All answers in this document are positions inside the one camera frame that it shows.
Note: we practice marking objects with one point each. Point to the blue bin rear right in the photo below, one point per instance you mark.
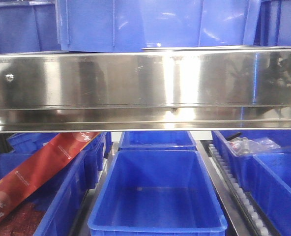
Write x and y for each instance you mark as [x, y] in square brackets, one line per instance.
[241, 165]

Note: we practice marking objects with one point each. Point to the blue bin front left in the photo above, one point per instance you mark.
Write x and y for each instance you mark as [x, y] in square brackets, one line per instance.
[59, 198]

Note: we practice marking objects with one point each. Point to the blue bin rear left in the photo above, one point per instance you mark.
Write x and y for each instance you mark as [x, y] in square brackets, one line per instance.
[95, 151]

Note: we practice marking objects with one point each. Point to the red printed package bag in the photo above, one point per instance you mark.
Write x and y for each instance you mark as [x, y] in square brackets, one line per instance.
[32, 173]

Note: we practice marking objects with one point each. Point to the stainless steel shelf rail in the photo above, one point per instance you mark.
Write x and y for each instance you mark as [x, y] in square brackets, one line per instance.
[206, 88]

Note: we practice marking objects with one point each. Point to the blue bin upper centre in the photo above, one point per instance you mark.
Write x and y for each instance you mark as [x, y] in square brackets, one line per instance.
[113, 26]

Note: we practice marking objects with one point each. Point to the blue bin front right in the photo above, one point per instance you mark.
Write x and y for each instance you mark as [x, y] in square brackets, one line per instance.
[272, 188]

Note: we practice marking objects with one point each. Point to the blue bin upper left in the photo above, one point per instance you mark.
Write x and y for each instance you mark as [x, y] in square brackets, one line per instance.
[28, 26]

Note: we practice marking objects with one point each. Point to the clear plastic bags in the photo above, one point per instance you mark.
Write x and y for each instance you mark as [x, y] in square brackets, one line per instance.
[243, 145]

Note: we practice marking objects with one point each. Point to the white roller track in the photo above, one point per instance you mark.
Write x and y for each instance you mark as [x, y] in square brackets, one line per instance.
[252, 216]

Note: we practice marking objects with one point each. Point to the blue bin front centre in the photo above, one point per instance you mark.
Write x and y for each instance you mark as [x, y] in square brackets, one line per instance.
[157, 193]

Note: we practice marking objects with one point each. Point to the blue bin rear centre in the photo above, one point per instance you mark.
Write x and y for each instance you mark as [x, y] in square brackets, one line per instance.
[157, 140]

